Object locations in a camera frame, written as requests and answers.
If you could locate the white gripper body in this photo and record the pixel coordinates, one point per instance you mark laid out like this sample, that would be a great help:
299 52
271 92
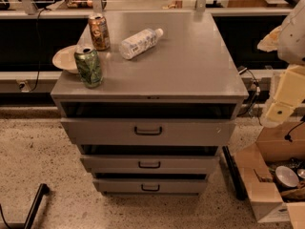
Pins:
294 37

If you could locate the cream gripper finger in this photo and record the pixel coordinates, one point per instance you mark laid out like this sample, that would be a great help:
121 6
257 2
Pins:
276 113

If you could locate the grey drawer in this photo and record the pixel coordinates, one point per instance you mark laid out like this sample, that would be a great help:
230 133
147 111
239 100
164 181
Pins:
153 186
168 132
116 164

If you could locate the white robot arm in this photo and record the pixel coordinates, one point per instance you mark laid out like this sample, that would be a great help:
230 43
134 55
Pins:
291 45

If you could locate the open cardboard box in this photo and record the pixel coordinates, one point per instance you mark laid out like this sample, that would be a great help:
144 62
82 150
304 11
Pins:
265 199

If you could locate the grey metal drawer cabinet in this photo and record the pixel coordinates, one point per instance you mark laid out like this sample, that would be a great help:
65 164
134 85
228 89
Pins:
188 74

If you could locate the grey bottom drawer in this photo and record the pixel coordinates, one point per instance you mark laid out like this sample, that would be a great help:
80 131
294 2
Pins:
153 186

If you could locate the grey top drawer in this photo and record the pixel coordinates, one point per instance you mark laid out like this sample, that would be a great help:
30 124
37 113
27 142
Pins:
168 132

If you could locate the white bowl in box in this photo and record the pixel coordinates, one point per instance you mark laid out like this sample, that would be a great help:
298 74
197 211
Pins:
286 177

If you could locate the black bar beside cabinet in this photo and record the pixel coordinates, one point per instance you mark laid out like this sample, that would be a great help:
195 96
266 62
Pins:
240 191

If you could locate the clear plastic water bottle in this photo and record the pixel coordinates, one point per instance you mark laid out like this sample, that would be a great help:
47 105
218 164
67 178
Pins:
140 42

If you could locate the green soda can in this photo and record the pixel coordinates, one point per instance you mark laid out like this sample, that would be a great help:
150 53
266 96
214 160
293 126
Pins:
88 65

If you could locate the orange soda can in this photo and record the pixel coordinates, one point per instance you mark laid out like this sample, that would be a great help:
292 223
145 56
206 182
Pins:
99 31

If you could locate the black metal stand leg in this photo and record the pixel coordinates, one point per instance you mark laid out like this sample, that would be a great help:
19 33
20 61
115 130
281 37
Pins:
42 191

